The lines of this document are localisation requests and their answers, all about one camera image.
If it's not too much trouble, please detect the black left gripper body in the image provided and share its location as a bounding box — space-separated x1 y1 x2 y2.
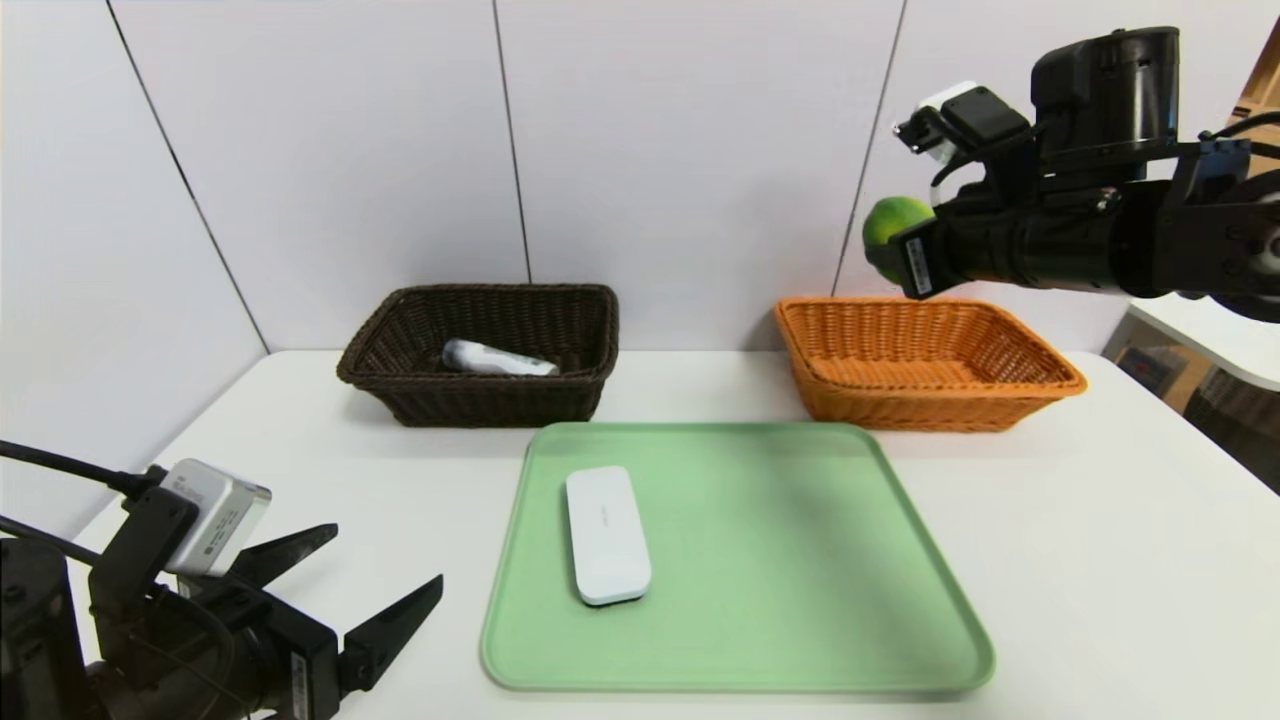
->
128 574 347 720

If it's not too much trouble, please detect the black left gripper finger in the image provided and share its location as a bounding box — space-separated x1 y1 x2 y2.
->
230 522 339 589
337 573 444 694

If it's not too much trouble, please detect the white rectangular board eraser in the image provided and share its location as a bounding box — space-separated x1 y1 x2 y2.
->
566 465 653 607

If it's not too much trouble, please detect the clear bottle with white contents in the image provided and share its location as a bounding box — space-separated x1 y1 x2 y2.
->
441 338 561 379

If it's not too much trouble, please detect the green lime fruit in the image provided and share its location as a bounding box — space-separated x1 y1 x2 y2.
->
862 196 936 284

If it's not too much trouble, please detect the dark brown wicker basket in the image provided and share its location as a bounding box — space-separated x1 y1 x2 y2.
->
337 285 620 429

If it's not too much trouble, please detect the orange wicker basket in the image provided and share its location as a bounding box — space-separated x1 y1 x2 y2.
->
772 297 1087 434

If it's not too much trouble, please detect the light green plastic tray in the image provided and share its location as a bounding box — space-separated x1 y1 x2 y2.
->
481 422 995 692

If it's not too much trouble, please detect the wooden side table base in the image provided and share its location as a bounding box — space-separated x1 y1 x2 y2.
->
1100 320 1211 416

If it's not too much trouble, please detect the white side table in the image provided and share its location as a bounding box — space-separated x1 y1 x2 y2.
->
1128 295 1280 394

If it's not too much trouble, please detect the dark brown bin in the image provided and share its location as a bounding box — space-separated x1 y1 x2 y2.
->
1185 370 1280 496

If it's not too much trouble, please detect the wooden shelf unit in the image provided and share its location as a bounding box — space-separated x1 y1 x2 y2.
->
1235 20 1280 151

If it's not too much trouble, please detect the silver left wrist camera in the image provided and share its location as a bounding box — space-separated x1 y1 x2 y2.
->
160 458 273 579

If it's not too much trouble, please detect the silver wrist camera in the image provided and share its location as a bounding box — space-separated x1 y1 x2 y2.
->
160 458 273 579
893 82 1031 166

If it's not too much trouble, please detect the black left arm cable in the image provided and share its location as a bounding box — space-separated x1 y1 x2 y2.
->
0 440 169 498
0 514 103 569

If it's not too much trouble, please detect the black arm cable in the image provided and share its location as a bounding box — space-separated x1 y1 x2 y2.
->
1200 110 1280 143
0 440 169 498
0 514 103 569

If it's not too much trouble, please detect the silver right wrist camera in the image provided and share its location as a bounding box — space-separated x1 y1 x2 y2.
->
893 82 1031 166

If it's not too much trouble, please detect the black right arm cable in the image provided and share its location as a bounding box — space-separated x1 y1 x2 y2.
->
1200 110 1280 143

